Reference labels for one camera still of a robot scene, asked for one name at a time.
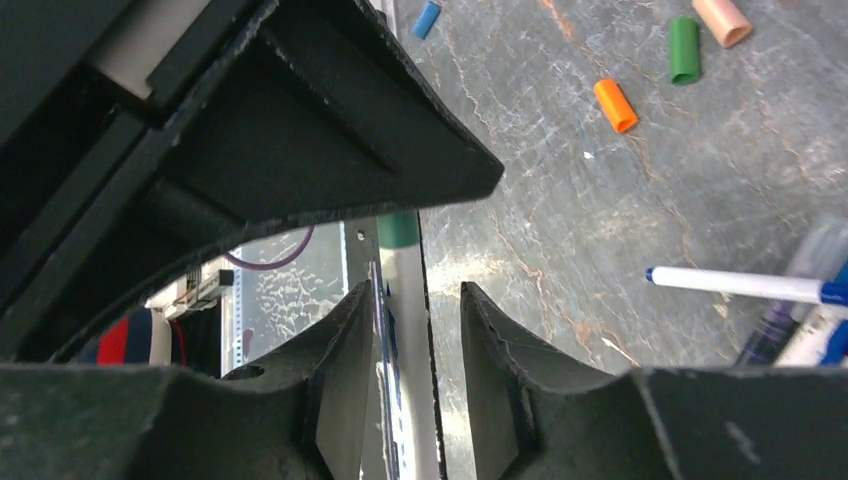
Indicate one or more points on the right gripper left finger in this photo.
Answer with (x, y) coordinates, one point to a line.
(298, 412)

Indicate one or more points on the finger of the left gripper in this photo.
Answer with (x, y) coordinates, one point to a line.
(140, 139)

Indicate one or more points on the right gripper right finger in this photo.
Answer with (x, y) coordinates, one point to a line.
(537, 413)

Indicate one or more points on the green capped marker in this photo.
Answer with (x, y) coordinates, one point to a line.
(413, 396)

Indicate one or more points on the blue pen crosswise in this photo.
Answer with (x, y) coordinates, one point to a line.
(793, 289)

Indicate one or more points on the orange marker cap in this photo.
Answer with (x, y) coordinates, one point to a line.
(615, 105)

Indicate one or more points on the light blue pen cap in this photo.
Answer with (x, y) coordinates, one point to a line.
(426, 20)

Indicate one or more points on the green marker cap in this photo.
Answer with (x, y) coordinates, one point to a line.
(684, 51)

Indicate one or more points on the peach pen cap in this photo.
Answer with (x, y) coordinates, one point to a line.
(724, 19)

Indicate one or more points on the blue capped marker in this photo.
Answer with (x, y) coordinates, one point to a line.
(820, 338)

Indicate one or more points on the slotted cable duct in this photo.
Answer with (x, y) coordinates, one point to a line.
(232, 322)

